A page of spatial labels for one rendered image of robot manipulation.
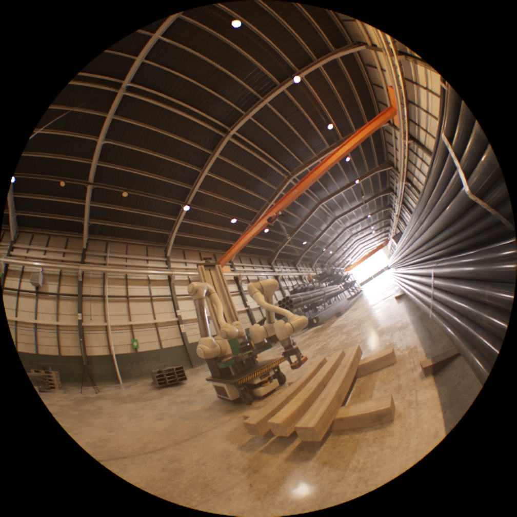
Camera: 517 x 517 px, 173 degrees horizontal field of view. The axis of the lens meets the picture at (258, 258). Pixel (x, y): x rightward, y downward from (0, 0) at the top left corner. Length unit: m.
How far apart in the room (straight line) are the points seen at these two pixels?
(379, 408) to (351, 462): 0.26
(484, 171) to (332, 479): 0.93
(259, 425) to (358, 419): 0.50
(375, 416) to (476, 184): 0.87
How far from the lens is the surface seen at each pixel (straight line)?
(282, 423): 0.94
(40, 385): 7.34
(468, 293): 0.68
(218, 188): 11.47
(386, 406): 0.89
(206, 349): 1.61
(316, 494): 0.80
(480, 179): 0.44
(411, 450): 0.80
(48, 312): 11.35
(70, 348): 10.59
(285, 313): 1.47
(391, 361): 1.42
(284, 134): 11.39
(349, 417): 0.94
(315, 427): 0.82
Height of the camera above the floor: 0.66
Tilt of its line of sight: 24 degrees up
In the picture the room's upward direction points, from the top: 24 degrees counter-clockwise
